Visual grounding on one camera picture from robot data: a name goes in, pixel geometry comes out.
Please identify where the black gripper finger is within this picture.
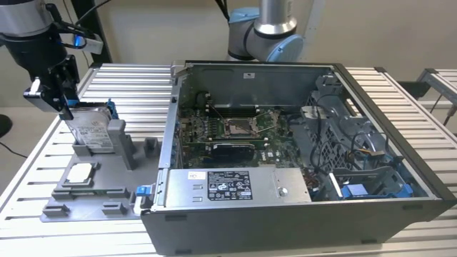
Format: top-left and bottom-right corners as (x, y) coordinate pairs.
(47, 54), (81, 84)
(40, 77), (75, 121)

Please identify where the hard disk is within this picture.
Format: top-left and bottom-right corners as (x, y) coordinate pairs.
(63, 99), (120, 155)

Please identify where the grey metal disk bay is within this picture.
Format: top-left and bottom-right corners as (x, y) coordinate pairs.
(328, 165), (417, 201)

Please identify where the blue disk carrier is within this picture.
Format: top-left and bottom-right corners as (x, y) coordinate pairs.
(339, 183), (415, 200)

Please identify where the black round base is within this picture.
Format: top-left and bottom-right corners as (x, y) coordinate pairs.
(0, 114), (15, 139)

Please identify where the silver CPU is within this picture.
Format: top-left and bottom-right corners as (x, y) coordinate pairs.
(65, 164), (95, 183)

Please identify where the black board heat sink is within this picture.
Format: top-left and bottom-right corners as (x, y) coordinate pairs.
(195, 91), (212, 111)

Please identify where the grey plastic parts rack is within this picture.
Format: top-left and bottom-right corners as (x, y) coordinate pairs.
(39, 119), (161, 223)

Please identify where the thin metal locking lever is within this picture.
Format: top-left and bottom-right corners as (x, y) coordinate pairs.
(208, 102), (227, 120)

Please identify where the black RAM slot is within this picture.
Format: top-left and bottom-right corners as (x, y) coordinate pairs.
(205, 104), (261, 118)
(208, 135), (269, 142)

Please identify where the CPU socket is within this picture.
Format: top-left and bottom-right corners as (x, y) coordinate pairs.
(223, 117), (259, 138)

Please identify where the black graphics card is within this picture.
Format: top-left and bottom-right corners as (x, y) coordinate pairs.
(185, 141), (267, 162)

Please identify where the metal socket cover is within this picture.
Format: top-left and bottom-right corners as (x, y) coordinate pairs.
(252, 110), (285, 132)

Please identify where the black white rating label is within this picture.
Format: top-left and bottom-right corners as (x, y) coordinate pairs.
(207, 170), (253, 201)

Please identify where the green motherboard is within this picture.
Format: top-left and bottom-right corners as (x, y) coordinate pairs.
(177, 106), (312, 170)

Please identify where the grey power supply unit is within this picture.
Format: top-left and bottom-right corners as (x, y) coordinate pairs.
(165, 168), (312, 208)

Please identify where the open dark PC case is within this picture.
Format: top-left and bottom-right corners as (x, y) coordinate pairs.
(141, 60), (457, 255)

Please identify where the perforated metal drive cage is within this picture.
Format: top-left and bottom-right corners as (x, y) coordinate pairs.
(300, 74), (404, 172)

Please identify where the black square panel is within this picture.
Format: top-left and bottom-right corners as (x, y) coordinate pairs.
(397, 80), (432, 101)

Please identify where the metal slat side table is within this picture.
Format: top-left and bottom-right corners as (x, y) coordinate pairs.
(416, 68), (457, 126)

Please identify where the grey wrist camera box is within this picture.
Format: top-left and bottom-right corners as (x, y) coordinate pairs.
(23, 77), (55, 112)

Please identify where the black upright post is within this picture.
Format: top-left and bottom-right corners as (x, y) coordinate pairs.
(69, 0), (113, 64)

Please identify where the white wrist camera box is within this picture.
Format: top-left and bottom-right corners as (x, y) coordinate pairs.
(72, 34), (105, 54)

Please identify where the thin black camera cable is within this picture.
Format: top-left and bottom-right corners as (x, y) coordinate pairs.
(76, 0), (113, 24)

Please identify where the black floor cable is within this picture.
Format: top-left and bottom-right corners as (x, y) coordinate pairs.
(0, 141), (28, 159)

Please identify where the black cable bundle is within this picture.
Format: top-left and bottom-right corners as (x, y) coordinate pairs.
(213, 0), (235, 21)

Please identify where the yellow black power wire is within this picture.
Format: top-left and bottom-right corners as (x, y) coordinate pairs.
(356, 147), (385, 158)

